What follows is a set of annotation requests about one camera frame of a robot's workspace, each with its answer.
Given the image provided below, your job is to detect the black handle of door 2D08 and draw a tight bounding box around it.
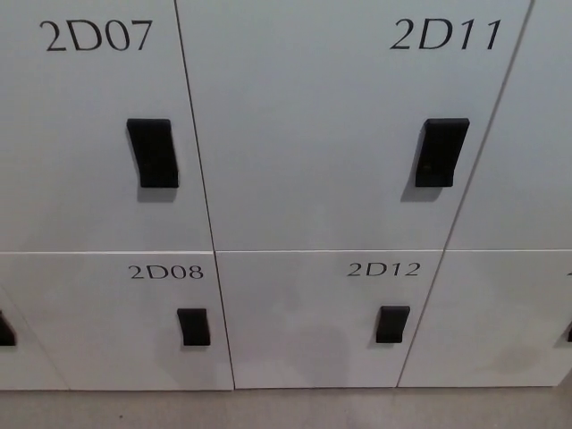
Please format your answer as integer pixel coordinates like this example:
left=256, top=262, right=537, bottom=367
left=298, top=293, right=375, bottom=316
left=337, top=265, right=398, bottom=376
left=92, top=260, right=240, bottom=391
left=176, top=307, right=212, bottom=348

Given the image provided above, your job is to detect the tall white unlabelled locker door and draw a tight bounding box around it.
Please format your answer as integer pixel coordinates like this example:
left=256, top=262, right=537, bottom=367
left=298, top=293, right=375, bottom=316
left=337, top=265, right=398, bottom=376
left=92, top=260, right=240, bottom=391
left=445, top=0, right=572, bottom=252

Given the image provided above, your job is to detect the black handle of door 2D12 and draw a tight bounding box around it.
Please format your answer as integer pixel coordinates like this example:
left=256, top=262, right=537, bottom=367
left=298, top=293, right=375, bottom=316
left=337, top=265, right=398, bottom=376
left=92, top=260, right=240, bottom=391
left=374, top=305, right=412, bottom=344

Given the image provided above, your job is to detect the short white locker door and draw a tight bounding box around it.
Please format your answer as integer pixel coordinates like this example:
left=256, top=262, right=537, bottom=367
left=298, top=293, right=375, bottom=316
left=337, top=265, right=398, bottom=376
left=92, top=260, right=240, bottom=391
left=397, top=248, right=572, bottom=389

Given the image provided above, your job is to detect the white locker door 2D08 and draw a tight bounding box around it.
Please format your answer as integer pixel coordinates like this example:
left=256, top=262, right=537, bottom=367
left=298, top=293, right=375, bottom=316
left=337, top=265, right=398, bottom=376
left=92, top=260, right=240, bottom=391
left=0, top=250, right=235, bottom=391

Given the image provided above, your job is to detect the white locker door 2D07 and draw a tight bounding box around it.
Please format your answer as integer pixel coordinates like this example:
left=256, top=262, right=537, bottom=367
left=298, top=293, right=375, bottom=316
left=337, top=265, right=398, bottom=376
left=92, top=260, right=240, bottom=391
left=0, top=0, right=215, bottom=255

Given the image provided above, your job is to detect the white locker door 2D11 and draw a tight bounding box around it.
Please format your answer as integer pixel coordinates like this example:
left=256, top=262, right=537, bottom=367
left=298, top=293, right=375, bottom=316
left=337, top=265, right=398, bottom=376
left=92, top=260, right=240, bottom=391
left=173, top=0, right=535, bottom=253

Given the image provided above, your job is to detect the black handle of door 2D07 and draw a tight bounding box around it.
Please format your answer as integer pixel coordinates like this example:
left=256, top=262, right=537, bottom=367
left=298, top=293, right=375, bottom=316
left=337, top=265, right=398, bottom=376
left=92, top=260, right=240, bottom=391
left=125, top=117, right=181, bottom=189

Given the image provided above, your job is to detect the black lock on 2D11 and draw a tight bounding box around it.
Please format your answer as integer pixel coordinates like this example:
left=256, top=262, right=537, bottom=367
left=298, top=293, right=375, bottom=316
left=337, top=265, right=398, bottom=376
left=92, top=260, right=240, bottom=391
left=414, top=117, right=471, bottom=189

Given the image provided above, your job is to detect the white locker door 2D12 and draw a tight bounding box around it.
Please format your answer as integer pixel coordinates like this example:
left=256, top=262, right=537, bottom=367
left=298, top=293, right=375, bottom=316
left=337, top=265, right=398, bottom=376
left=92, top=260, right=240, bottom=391
left=214, top=249, right=446, bottom=390

